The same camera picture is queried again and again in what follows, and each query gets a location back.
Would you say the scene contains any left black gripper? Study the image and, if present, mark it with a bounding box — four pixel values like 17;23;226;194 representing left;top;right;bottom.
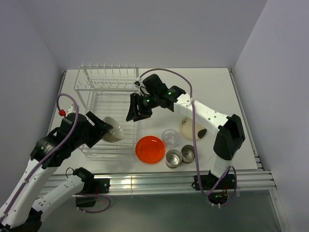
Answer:
70;111;112;150

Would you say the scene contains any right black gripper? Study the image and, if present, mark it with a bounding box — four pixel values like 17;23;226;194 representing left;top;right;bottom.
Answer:
126;92;159;121

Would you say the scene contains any floral ceramic bowl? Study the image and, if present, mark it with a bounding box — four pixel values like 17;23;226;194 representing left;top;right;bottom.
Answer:
102;116;125;143

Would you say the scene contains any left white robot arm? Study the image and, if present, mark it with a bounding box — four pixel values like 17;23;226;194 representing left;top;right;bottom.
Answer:
0;112;113;232

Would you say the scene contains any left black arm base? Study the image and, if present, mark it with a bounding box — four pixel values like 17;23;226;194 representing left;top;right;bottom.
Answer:
75;178;110;209

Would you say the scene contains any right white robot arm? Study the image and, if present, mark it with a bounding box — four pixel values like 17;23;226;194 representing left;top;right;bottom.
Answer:
126;74;245;189

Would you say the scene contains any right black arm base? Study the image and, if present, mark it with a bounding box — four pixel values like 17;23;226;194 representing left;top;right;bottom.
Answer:
191;174;236;191

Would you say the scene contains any orange plastic plate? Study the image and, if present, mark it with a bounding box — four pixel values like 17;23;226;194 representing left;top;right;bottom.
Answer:
135;136;165;164

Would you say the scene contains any clear plastic cup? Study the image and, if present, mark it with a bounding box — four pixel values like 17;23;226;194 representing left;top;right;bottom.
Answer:
162;129;179;149

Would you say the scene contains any beige plate with black spot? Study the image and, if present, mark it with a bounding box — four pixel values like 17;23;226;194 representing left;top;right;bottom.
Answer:
180;117;207;140

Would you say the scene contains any left steel cup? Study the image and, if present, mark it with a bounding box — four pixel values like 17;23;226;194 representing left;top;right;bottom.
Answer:
165;149;182;169

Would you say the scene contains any steel cup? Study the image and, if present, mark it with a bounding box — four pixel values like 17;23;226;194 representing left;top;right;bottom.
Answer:
181;145;195;164
165;149;182;169

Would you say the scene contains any right steel cup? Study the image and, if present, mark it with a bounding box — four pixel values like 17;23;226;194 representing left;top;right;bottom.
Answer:
181;145;195;164

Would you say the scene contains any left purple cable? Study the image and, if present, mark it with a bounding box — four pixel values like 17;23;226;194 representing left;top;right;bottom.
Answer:
0;93;112;218

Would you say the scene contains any white wire dish rack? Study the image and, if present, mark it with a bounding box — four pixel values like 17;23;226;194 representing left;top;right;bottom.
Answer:
73;64;140;159

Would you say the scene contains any aluminium table rail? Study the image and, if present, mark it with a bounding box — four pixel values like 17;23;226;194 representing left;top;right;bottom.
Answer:
41;170;277;199

